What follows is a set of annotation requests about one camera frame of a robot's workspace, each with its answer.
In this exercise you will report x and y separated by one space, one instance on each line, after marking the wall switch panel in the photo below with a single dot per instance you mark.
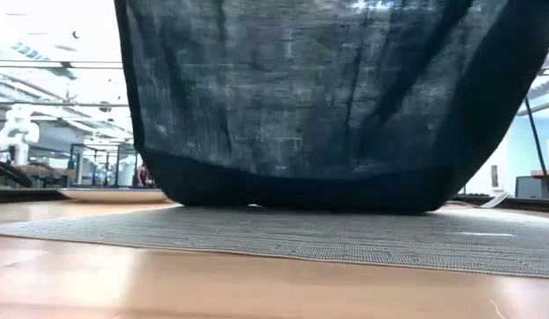
494 176

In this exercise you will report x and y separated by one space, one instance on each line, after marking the dark blue cloth napkin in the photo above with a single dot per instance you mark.
301 111

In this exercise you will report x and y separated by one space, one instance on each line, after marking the silver fork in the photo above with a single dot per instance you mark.
496 200

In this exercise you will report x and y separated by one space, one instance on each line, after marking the blue patterned plate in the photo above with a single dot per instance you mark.
115 195

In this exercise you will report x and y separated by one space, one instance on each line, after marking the black rack frame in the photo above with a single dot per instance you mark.
71 166

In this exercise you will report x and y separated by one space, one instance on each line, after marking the black slanted pole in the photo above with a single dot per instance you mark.
539 146

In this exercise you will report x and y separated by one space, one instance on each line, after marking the grey box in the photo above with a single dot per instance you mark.
529 187

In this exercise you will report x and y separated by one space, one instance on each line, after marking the person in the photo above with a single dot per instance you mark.
143 175

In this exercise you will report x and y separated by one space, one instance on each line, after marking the wooden workbench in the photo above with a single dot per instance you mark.
44 169

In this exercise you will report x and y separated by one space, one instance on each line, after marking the wooden side table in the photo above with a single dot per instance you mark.
546 173

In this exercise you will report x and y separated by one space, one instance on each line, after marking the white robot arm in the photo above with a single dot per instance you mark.
17 133

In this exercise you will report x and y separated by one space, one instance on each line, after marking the grey woven placemat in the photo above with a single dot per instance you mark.
274 239

